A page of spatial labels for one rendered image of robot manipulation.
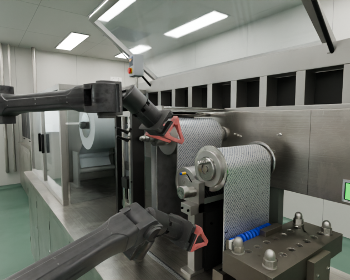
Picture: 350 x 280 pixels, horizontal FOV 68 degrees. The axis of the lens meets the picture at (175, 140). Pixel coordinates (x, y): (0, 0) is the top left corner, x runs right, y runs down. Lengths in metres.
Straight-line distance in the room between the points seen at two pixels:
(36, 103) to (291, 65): 0.84
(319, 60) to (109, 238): 0.84
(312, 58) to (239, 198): 0.53
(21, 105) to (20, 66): 5.42
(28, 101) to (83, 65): 5.74
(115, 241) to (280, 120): 0.75
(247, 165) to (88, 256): 0.57
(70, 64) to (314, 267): 6.06
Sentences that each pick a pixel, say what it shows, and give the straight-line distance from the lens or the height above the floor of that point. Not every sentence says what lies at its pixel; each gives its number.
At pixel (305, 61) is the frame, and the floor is 1.61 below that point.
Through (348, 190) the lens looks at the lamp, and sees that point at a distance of 0.97.
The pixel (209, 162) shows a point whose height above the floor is 1.27.
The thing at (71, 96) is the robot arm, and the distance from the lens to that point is 0.67.
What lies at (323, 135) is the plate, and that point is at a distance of 0.98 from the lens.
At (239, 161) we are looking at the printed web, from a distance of 0.85.
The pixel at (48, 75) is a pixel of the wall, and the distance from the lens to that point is 6.26.
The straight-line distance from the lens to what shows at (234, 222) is 0.89.
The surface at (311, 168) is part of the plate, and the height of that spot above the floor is 1.24.
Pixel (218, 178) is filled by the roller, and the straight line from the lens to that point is 0.80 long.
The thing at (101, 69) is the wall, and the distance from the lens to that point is 6.62.
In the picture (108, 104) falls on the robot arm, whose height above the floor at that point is 1.44.
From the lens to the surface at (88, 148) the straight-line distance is 1.65.
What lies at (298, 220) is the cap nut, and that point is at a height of 1.05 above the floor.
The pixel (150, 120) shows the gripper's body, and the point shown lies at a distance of 0.67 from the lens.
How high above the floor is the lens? 1.41
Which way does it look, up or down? 5 degrees down
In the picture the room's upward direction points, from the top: straight up
